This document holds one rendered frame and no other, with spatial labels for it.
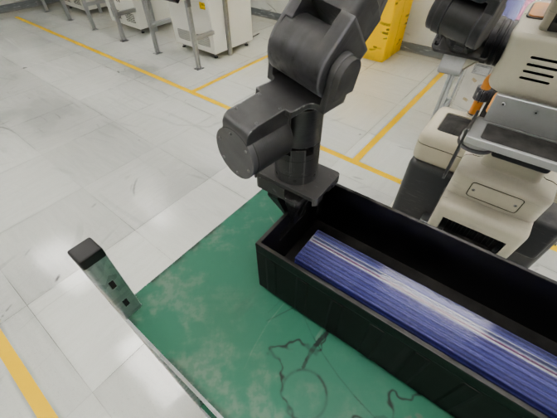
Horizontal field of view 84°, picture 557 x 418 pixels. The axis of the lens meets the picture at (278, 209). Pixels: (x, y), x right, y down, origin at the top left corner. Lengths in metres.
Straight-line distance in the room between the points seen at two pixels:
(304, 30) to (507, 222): 0.79
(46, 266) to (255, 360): 1.72
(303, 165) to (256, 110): 0.11
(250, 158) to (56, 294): 1.70
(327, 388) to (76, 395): 1.30
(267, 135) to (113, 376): 1.41
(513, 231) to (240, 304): 0.73
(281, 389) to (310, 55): 0.39
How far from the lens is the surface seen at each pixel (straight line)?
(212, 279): 0.53
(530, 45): 0.80
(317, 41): 0.30
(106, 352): 1.66
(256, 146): 0.30
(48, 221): 2.33
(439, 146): 1.22
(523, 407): 0.41
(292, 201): 0.41
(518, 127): 0.84
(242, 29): 4.29
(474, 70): 2.65
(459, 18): 0.70
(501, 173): 0.96
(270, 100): 0.31
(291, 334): 0.48
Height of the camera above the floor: 1.40
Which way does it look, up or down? 46 degrees down
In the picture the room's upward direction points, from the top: straight up
